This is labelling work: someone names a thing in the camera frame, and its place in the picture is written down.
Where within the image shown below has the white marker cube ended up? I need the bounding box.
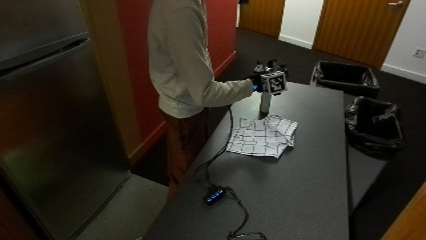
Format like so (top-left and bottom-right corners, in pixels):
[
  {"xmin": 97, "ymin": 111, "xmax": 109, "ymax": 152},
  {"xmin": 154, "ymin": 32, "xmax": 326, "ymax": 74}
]
[{"xmin": 259, "ymin": 70, "xmax": 288, "ymax": 96}]

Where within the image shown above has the rectangular bin with black liner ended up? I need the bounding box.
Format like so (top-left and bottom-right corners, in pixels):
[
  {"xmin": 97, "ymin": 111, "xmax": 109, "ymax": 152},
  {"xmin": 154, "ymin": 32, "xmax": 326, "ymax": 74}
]
[{"xmin": 308, "ymin": 60, "xmax": 382, "ymax": 99}]

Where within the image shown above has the the person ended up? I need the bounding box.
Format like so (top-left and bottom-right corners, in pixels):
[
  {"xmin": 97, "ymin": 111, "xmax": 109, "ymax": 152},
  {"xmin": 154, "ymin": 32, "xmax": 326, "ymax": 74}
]
[{"xmin": 146, "ymin": 0, "xmax": 255, "ymax": 198}]

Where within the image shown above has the white checked cloth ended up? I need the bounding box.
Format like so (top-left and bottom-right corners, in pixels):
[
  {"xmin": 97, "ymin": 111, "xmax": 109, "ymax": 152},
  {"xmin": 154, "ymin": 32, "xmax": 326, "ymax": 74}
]
[{"xmin": 224, "ymin": 114, "xmax": 299, "ymax": 160}]

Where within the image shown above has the round bin with black liner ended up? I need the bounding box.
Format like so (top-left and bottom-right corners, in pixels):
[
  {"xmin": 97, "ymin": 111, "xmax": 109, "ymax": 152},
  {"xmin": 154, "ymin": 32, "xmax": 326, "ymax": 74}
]
[{"xmin": 343, "ymin": 95, "xmax": 406, "ymax": 156}]

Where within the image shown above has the black hub with blue lights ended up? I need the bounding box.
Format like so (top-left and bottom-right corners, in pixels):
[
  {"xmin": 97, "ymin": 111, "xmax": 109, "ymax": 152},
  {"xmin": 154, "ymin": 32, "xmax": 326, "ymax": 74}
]
[{"xmin": 202, "ymin": 186, "xmax": 227, "ymax": 206}]

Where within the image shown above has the stainless steel refrigerator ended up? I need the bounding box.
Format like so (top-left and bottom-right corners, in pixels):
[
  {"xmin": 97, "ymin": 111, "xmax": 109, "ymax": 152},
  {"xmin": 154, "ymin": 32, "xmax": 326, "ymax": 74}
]
[{"xmin": 0, "ymin": 0, "xmax": 133, "ymax": 240}]

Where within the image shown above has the wooden cabinet panel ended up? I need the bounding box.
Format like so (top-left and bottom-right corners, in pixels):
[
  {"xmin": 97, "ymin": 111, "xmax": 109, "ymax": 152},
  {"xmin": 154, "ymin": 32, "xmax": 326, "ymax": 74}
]
[{"xmin": 379, "ymin": 182, "xmax": 426, "ymax": 240}]

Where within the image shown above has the wooden door with handle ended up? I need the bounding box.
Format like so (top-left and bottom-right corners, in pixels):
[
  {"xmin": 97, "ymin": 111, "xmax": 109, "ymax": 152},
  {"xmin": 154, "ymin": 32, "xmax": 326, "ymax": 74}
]
[{"xmin": 311, "ymin": 0, "xmax": 412, "ymax": 69}]

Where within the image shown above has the black cable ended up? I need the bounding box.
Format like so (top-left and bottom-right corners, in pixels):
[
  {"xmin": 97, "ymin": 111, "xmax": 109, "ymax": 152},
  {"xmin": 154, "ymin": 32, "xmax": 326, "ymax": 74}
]
[
  {"xmin": 194, "ymin": 105, "xmax": 235, "ymax": 190},
  {"xmin": 223, "ymin": 187, "xmax": 268, "ymax": 240}
]

